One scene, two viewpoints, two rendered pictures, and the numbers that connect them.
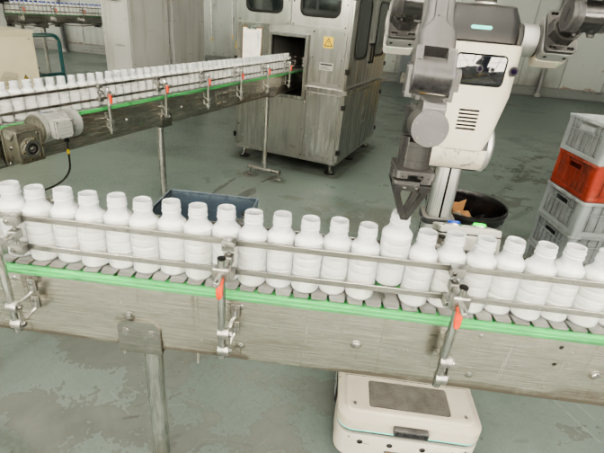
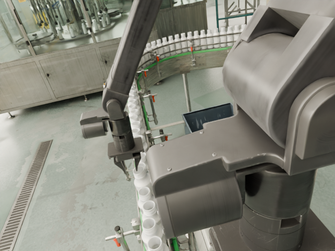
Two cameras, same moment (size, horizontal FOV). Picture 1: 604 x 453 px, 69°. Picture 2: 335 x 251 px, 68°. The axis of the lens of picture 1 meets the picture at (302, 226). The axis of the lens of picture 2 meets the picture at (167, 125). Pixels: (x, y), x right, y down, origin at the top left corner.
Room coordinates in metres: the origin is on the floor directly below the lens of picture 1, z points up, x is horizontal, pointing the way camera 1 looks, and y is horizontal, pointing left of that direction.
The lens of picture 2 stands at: (0.81, -0.80, 1.72)
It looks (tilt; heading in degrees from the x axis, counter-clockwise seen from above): 33 degrees down; 82
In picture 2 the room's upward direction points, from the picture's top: 11 degrees counter-clockwise
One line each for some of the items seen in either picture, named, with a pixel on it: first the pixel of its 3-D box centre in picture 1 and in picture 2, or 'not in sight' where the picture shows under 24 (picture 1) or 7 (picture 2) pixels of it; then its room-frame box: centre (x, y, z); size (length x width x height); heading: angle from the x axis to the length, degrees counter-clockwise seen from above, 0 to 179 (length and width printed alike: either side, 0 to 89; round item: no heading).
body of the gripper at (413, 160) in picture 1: (413, 155); (123, 140); (0.76, -0.19, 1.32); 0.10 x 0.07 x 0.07; 177
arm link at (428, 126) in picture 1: (430, 103); (101, 115); (0.73, -0.19, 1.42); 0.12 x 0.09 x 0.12; 176
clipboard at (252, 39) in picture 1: (251, 43); not in sight; (4.74, 0.67, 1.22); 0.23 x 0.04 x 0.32; 69
